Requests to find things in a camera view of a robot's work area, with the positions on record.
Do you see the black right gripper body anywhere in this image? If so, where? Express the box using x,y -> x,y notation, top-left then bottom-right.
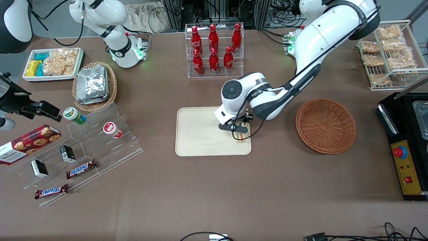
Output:
0,72 -> 34,117

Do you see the cream plastic tray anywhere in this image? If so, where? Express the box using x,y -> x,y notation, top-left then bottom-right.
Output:
175,107 -> 252,157

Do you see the light wicker basket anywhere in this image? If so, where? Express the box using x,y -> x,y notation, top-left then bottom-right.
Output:
72,62 -> 117,112

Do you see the brown round wicker basket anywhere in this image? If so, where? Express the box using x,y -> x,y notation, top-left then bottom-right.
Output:
295,98 -> 357,155

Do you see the green yogurt cup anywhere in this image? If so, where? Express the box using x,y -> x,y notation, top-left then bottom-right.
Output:
64,107 -> 86,125

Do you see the white rectangular snack bin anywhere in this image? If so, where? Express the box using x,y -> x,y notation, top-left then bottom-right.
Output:
22,48 -> 84,82

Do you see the red tartan cookie box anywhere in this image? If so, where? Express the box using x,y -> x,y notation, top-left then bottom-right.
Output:
0,124 -> 62,165

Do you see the yellow snack pack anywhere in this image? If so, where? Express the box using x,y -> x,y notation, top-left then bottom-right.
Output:
26,60 -> 42,77

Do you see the foil wrapped pack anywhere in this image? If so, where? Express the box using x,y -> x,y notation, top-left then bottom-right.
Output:
76,65 -> 108,98
76,94 -> 109,105

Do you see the clear acrylic bottle rack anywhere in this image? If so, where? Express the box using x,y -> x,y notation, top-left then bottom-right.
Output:
186,23 -> 244,78

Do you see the clear bag of crackers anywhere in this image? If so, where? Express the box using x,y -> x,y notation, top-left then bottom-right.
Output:
42,48 -> 79,76

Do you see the small black carton box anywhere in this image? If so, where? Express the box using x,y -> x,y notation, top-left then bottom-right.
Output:
60,145 -> 76,163
31,160 -> 49,178

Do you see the red cola bottle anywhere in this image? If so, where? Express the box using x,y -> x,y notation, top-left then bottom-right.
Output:
193,49 -> 205,76
208,24 -> 219,53
191,26 -> 203,56
223,46 -> 234,74
231,23 -> 242,53
209,48 -> 220,75

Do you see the red lid yogurt cup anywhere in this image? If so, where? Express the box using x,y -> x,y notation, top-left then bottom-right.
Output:
103,122 -> 123,139

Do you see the Snickers chocolate bar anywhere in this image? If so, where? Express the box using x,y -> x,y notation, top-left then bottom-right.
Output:
66,159 -> 97,179
35,183 -> 69,199

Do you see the clear acrylic stepped display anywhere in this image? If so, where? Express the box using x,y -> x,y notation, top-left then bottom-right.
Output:
7,102 -> 143,207

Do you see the beige cloth bag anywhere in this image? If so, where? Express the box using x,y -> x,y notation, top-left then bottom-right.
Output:
126,3 -> 175,34

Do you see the clear bag of fried snacks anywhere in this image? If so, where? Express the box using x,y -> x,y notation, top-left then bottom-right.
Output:
368,74 -> 392,86
363,55 -> 385,67
377,25 -> 404,40
387,54 -> 417,70
381,39 -> 410,53
360,41 -> 381,54

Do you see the black counter appliance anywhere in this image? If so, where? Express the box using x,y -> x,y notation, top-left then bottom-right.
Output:
377,90 -> 428,201

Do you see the yellow emergency stop panel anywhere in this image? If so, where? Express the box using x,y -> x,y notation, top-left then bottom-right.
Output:
391,140 -> 424,196

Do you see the clear appliance pan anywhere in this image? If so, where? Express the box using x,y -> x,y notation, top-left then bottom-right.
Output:
412,100 -> 428,140

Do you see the black cable along right arm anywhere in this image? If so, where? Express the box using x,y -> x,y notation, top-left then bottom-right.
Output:
31,0 -> 85,47

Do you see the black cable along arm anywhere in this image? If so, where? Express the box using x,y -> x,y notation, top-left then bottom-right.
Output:
231,3 -> 382,141
31,0 -> 85,47

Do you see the black table cable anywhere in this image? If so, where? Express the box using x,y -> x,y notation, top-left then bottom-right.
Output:
180,231 -> 234,241

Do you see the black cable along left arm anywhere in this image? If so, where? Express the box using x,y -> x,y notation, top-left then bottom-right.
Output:
231,3 -> 382,141

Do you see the black cable with connector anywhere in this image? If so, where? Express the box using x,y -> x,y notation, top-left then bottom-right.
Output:
304,223 -> 428,241

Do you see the white wire shelf rack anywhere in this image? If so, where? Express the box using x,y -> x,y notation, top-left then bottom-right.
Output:
356,20 -> 428,91

